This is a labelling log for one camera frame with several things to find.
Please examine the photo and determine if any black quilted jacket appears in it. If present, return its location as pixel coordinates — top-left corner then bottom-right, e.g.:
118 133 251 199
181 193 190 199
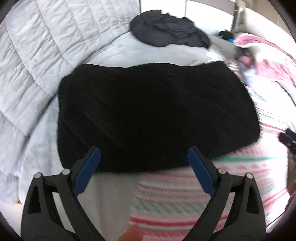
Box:
57 61 260 173

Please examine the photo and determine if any pink and grey folded blanket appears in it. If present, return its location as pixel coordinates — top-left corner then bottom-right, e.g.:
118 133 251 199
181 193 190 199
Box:
232 7 296 105

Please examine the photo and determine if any patterned pink teal blanket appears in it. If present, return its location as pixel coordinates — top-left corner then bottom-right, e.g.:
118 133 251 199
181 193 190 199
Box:
128 90 289 240

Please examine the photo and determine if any black and blue small object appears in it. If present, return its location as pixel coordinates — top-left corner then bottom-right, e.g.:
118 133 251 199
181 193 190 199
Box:
218 30 234 43

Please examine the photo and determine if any dark navy puffer jacket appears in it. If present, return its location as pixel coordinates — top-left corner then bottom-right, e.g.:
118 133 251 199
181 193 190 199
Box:
129 10 211 49

